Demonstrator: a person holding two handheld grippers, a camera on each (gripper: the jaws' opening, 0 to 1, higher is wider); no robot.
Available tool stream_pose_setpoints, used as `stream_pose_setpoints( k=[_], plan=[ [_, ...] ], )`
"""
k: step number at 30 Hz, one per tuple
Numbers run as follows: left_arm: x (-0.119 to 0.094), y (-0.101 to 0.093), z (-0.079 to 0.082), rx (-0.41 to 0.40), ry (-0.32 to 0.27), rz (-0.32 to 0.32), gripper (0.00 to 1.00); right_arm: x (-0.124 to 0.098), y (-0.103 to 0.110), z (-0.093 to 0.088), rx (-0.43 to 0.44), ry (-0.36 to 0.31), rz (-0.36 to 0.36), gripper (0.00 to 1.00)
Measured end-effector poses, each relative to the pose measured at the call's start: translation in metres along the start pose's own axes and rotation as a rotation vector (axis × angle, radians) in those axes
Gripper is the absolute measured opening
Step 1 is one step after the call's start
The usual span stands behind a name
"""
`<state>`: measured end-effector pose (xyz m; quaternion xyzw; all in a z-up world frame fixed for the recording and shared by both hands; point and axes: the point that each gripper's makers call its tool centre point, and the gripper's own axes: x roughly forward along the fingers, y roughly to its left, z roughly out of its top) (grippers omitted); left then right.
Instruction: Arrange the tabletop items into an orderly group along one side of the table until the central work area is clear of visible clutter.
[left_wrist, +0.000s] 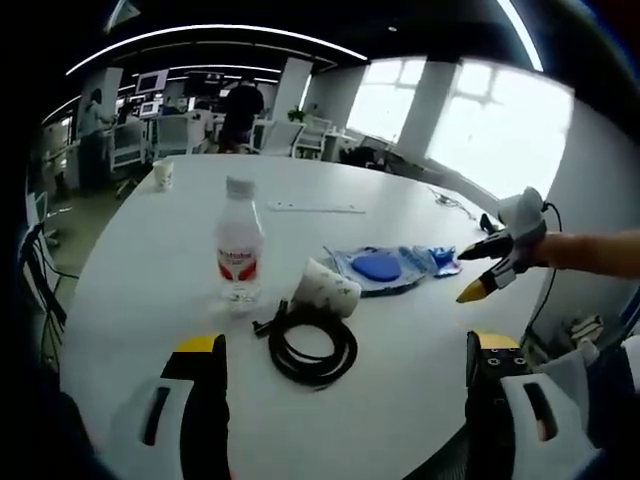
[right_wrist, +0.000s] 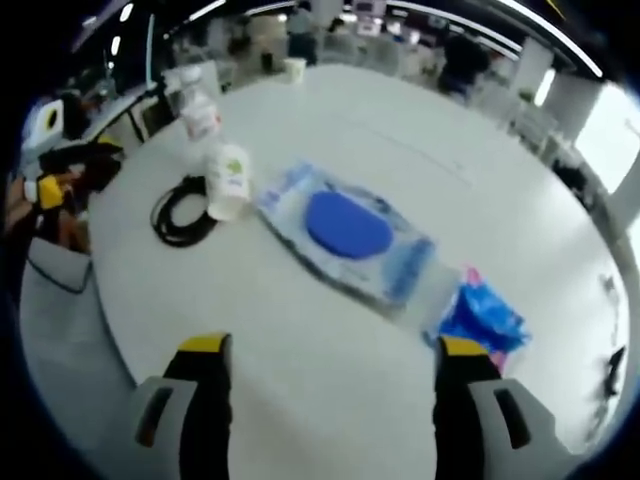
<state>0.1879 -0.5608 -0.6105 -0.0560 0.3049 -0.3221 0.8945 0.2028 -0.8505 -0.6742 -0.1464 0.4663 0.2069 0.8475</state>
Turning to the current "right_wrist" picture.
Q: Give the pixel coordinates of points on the small grey object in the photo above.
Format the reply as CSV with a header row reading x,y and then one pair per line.
x,y
608,286

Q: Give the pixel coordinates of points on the grey chair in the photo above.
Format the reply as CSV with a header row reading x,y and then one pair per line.
x,y
60,265

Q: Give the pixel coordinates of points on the blue plastic packet pink mark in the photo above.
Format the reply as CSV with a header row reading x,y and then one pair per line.
x,y
480,310

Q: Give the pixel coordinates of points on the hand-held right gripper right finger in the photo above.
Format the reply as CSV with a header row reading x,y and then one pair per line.
x,y
455,425

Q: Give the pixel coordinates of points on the white bottle green label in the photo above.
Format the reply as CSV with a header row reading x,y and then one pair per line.
x,y
227,180

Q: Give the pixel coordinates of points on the person's left hand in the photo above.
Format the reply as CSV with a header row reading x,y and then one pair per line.
x,y
20,200

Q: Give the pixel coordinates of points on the white bucket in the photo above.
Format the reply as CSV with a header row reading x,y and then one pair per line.
x,y
295,71

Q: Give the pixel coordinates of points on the black clip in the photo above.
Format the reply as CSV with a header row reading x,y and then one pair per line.
x,y
614,365

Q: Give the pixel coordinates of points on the wet wipes pack blue lid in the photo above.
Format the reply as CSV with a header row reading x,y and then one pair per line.
x,y
345,225

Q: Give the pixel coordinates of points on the green potted plant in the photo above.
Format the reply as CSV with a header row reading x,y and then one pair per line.
x,y
525,93

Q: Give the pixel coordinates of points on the small white container red label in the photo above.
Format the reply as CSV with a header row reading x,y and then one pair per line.
x,y
200,122

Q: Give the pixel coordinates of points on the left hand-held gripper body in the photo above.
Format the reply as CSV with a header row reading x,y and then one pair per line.
x,y
37,125

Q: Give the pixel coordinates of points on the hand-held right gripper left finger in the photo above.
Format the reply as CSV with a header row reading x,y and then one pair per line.
x,y
205,425

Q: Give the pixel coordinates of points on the white table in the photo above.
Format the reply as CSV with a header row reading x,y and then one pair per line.
x,y
350,150

